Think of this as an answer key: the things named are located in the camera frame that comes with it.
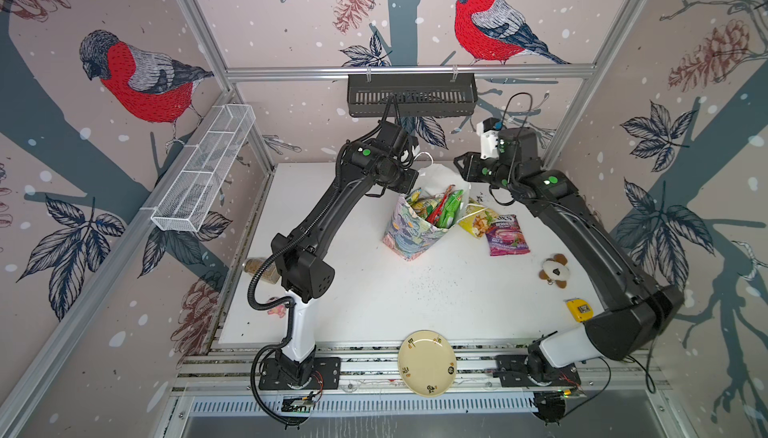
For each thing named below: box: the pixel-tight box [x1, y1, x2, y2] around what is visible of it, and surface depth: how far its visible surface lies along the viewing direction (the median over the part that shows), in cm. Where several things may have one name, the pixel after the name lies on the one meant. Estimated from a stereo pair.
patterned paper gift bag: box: [383, 165, 471, 262], surface depth 82 cm
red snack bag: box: [427, 184, 456, 225], surface depth 85 cm
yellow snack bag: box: [457, 208, 498, 239], surface depth 102 cm
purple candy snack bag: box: [486, 214, 531, 257], surface depth 97 cm
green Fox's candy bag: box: [406, 187, 442, 219], surface depth 90 cm
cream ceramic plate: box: [398, 330, 457, 398], surface depth 76 cm
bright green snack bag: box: [438, 189, 464, 229], surface depth 87 cm
